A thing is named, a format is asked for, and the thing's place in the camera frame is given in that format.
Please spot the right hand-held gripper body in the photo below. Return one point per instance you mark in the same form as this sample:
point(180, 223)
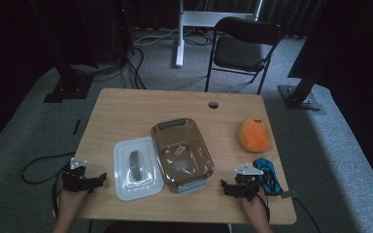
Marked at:
point(247, 184)

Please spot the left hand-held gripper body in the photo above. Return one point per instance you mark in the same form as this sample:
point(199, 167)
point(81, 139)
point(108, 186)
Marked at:
point(74, 181)

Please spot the blue toy car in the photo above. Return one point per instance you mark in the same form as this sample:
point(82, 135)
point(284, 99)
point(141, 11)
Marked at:
point(270, 178)

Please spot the orange plush toy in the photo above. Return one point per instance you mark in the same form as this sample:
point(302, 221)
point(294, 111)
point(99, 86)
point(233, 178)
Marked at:
point(255, 134)

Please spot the clear brown storage box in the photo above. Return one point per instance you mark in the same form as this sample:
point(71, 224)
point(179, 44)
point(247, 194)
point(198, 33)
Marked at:
point(183, 155)

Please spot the person's left hand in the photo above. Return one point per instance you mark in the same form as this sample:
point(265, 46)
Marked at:
point(73, 202)

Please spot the person's right hand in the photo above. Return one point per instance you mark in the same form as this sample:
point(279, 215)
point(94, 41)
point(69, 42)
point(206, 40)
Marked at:
point(255, 205)

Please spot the grey tape strip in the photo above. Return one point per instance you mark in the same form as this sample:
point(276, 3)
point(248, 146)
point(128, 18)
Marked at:
point(288, 194)

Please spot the small black floor strip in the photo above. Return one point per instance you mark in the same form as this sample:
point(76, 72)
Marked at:
point(76, 126)

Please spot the person's dark clothing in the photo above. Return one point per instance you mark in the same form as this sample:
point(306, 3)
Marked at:
point(165, 227)

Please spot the black stand with square base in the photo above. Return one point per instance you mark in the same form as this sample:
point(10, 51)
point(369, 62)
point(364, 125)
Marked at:
point(69, 87)

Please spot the black stand with bolted base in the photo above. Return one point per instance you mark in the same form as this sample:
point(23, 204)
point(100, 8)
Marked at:
point(299, 97)

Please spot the black folding chair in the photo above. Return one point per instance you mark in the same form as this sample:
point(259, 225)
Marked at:
point(239, 55)

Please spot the dark equipment tower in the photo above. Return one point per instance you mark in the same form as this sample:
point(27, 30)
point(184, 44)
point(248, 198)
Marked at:
point(121, 29)

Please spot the white metal desk frame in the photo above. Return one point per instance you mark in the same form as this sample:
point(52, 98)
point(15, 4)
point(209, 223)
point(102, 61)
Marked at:
point(187, 19)

